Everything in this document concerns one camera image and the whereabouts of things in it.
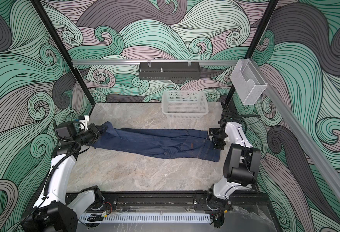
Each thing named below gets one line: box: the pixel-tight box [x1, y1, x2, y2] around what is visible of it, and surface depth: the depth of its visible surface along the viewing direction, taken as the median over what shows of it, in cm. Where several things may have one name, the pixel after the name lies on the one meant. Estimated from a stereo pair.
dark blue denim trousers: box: [89, 121, 221, 162], surface depth 92 cm
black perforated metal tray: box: [138, 59, 201, 81], surface depth 97 cm
